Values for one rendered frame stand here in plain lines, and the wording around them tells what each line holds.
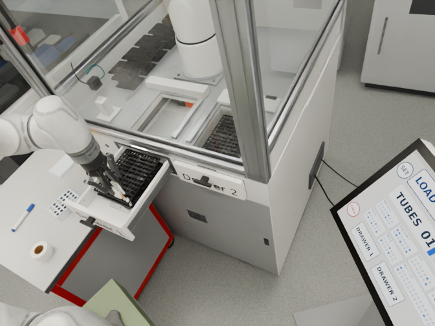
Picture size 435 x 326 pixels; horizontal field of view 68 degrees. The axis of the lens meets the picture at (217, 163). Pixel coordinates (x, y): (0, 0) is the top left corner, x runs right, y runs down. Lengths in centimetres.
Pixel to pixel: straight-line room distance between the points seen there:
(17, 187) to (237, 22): 140
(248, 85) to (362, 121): 189
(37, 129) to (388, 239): 93
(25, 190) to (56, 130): 87
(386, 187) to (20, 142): 95
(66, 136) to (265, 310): 137
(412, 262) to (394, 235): 7
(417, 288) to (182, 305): 138
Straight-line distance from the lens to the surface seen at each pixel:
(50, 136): 96
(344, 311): 188
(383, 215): 91
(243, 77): 78
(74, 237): 146
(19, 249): 159
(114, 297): 115
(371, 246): 93
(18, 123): 101
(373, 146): 247
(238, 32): 72
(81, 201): 137
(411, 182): 89
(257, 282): 194
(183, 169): 123
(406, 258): 88
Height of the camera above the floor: 184
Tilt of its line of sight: 50 degrees down
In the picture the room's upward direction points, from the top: 17 degrees counter-clockwise
